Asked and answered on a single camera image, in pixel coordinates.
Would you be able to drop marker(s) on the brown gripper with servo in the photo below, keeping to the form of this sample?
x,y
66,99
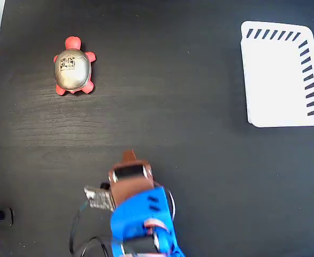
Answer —
x,y
132,185

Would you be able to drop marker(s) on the red turtle toy grey shell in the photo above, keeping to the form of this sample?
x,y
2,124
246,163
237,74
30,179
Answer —
x,y
71,69

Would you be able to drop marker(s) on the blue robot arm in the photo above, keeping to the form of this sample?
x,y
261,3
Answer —
x,y
140,214

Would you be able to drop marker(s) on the white plastic basket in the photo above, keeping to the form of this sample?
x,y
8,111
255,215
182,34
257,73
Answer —
x,y
274,80

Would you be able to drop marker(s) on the black table clamp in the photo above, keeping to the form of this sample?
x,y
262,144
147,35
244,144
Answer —
x,y
9,215

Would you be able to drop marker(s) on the bare camera circuit board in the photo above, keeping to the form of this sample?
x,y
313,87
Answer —
x,y
100,199

